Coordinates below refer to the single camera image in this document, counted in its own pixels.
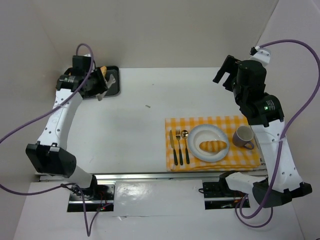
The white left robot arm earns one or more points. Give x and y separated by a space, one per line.
49 154

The black tray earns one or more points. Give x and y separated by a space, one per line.
113 91

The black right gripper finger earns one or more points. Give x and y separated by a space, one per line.
229 84
227 67

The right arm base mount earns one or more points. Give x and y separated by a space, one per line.
217 196

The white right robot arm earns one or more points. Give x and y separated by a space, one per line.
265 117

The purple mug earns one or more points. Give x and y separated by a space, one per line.
243 137

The aluminium front rail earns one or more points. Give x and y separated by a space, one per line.
157 176

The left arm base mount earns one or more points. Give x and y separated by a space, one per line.
103 199

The gold spoon black handle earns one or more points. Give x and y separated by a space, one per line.
185 135

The pale pointed pastry bread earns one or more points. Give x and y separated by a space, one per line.
103 70

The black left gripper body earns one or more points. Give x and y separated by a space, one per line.
100 81

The white plate blue rim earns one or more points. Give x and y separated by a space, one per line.
203 133

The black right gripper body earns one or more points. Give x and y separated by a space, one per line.
230 72

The knife with black handle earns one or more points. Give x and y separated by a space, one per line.
172 144

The fork with black handle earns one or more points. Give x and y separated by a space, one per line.
178 137

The metal tongs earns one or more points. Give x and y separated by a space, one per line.
108 84

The striped golden bread roll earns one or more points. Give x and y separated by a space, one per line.
214 146

